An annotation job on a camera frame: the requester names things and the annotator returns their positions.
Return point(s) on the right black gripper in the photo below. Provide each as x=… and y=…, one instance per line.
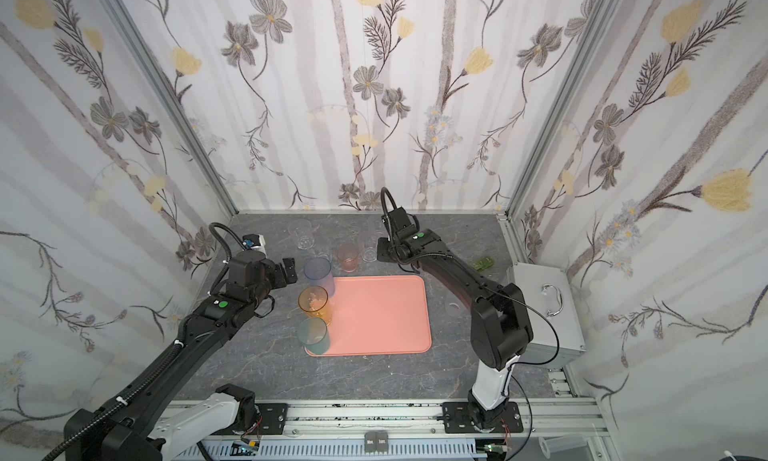
x=384, y=249

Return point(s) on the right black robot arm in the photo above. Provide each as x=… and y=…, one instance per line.
x=500, y=324

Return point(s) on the tall blue plastic cup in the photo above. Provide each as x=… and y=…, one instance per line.
x=318, y=271

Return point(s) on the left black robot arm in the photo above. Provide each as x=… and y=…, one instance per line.
x=120, y=429

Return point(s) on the tall teal plastic cup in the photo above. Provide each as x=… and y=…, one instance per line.
x=314, y=336

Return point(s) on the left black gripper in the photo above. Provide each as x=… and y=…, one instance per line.
x=284, y=272

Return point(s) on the aluminium mounting rail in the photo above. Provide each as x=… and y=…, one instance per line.
x=376, y=430

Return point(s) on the small green object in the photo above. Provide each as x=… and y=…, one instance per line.
x=483, y=263

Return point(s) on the frosted clear cup right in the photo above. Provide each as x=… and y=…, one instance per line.
x=455, y=308

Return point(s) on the small pink glass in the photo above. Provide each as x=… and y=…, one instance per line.
x=348, y=257

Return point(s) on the tall yellow plastic cup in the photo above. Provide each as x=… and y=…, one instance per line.
x=314, y=301

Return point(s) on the pink plastic tray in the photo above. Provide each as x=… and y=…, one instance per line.
x=379, y=315

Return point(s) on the grey metal case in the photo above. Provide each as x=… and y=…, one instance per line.
x=558, y=338

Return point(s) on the clear plastic beaker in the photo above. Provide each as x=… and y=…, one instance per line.
x=565, y=448

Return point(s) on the clear faceted glass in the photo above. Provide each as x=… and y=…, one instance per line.
x=369, y=249
x=302, y=233

